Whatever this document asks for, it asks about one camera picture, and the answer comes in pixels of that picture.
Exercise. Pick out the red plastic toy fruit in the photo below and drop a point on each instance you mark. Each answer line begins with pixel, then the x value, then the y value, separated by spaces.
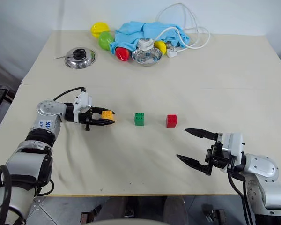
pixel 122 54

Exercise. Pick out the orange toy brick cube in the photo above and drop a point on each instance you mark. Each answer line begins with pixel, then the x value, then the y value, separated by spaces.
pixel 107 115

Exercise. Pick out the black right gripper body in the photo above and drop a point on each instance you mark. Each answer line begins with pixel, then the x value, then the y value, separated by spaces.
pixel 219 157

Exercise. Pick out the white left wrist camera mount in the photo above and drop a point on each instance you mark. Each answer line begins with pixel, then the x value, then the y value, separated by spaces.
pixel 83 100

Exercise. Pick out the green toy brick cube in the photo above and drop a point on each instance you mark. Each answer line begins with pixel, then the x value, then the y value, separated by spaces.
pixel 139 119

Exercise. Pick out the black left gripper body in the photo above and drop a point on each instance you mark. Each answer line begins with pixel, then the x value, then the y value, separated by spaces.
pixel 87 120

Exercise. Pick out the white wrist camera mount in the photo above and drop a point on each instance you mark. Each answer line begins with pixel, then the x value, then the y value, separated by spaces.
pixel 83 100
pixel 233 144

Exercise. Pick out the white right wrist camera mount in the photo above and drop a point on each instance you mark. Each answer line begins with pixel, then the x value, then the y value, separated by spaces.
pixel 233 144

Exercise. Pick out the yellow plastic toy fruit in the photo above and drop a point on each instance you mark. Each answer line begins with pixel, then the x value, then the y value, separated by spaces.
pixel 99 29

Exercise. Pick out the light blue cloth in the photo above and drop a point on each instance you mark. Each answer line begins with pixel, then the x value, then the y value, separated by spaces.
pixel 131 32

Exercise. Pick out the white wall plug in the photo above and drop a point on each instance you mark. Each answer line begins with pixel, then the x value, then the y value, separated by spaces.
pixel 171 52

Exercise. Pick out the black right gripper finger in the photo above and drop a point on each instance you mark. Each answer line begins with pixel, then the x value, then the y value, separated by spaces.
pixel 194 162
pixel 201 134

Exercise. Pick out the steel lid with black knob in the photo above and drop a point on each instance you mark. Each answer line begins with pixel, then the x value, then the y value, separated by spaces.
pixel 80 61

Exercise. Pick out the red toy brick cube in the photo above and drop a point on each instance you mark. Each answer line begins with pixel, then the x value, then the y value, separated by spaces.
pixel 171 121

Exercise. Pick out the shiny steel bowl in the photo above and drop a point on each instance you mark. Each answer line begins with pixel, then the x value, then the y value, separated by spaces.
pixel 147 57

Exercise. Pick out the small yellow toy fruit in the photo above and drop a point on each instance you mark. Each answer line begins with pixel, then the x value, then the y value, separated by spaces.
pixel 160 47

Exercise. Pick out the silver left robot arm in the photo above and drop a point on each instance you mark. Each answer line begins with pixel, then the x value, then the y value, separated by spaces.
pixel 25 164

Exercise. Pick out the thin metal stick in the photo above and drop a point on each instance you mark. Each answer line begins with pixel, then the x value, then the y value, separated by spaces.
pixel 59 57

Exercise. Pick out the white power adapter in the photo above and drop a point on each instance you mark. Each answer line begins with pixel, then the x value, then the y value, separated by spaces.
pixel 145 44

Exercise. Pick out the green plastic toy fruit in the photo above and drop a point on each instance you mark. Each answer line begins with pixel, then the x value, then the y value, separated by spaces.
pixel 105 41

